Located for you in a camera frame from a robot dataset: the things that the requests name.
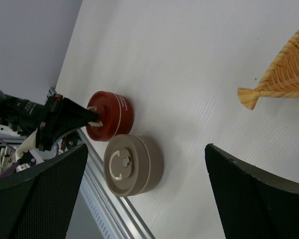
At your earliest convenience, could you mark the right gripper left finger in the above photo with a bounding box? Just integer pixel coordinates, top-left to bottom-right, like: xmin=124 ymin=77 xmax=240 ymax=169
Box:
xmin=0 ymin=144 xmax=88 ymax=239

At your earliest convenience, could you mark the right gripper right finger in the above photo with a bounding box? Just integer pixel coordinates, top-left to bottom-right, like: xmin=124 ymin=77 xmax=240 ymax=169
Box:
xmin=205 ymin=144 xmax=299 ymax=239

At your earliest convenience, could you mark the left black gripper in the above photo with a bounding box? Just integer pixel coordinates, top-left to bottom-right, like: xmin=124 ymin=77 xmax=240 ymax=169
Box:
xmin=4 ymin=94 xmax=98 ymax=151

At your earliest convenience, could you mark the red round lid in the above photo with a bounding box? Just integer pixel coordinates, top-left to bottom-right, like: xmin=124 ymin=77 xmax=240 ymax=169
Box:
xmin=86 ymin=91 xmax=122 ymax=141

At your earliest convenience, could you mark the brown round lid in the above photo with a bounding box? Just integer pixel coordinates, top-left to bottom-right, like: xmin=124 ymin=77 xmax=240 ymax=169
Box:
xmin=104 ymin=134 xmax=149 ymax=197

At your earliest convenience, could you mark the red-banded steel lunch tin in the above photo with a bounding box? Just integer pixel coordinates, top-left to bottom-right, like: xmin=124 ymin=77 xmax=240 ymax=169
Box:
xmin=114 ymin=94 xmax=134 ymax=134

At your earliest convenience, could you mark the beige-banded steel lunch tin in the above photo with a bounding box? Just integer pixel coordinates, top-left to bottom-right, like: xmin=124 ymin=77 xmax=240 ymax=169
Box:
xmin=137 ymin=135 xmax=164 ymax=194

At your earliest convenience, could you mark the orange leaf-shaped woven tray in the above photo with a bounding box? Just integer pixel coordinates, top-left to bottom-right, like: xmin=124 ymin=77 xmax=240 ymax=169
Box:
xmin=237 ymin=30 xmax=299 ymax=110

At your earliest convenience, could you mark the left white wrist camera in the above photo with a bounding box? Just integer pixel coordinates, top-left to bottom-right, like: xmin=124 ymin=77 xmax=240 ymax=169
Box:
xmin=15 ymin=129 xmax=38 ymax=161

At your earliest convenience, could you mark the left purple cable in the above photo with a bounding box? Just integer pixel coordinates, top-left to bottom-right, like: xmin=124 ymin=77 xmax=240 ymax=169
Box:
xmin=0 ymin=133 xmax=25 ymax=180

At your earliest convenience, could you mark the slotted grey cable duct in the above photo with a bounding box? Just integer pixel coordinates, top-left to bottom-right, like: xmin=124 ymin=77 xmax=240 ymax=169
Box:
xmin=80 ymin=179 xmax=115 ymax=239

